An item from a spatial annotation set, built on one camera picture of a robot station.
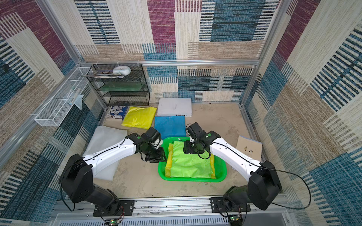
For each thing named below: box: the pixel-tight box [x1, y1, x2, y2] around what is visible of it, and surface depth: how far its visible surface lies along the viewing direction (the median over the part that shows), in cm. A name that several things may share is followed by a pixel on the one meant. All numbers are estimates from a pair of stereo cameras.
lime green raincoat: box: [170, 140, 214, 178], surface depth 85 cm
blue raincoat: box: [154, 115, 187, 141], surface depth 109 cm
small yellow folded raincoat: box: [121, 106, 157, 130], surface depth 110 cm
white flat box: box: [156, 97, 192, 117], surface depth 117 cm
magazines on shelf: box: [81, 70, 125, 79], surface depth 82 cm
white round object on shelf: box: [112, 65, 132, 76], surface depth 92 cm
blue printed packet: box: [109, 105, 129, 121], surface depth 116 cm
